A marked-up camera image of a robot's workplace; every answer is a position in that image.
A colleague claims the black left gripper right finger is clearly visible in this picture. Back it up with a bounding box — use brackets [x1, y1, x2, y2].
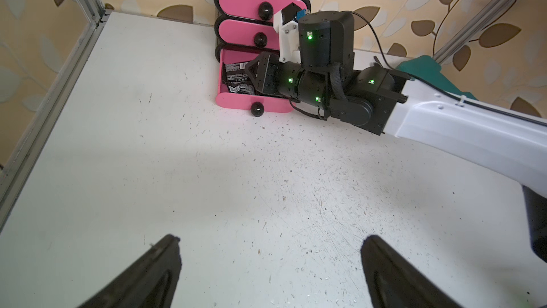
[360, 235, 460, 307]

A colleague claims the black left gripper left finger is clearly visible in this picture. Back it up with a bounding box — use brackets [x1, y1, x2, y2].
[81, 234, 182, 308]

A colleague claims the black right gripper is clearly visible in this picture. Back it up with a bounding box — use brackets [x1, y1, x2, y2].
[245, 52, 286, 97]

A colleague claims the pink bottom drawer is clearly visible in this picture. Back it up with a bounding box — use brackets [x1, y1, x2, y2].
[216, 46, 293, 113]

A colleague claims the pink drawer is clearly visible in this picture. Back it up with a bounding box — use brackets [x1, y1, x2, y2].
[219, 0, 307, 22]
[216, 19, 280, 50]
[216, 46, 293, 113]

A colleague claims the black cookie packet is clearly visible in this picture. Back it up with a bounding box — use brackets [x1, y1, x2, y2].
[223, 62, 255, 95]

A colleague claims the pink top drawer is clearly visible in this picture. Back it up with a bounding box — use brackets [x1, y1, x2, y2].
[219, 0, 307, 22]

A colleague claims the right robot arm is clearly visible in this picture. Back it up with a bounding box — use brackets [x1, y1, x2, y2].
[245, 10, 546, 259]

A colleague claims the green plastic tool case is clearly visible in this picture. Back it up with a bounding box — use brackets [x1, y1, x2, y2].
[396, 56, 476, 100]

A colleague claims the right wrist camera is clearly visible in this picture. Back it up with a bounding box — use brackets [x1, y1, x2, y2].
[273, 3, 310, 64]

